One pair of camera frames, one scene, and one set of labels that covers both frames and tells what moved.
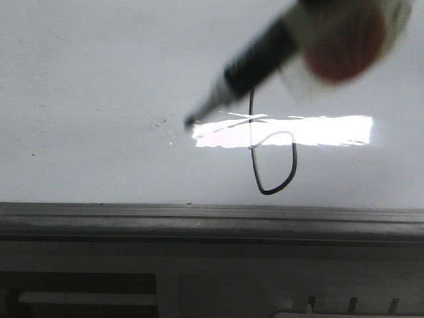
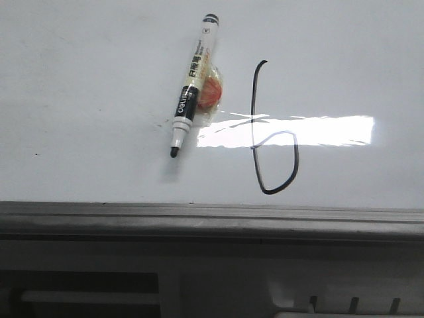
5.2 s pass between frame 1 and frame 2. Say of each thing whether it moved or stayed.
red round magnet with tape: moved
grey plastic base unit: stayed
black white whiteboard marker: moved
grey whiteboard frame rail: stayed
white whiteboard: stayed
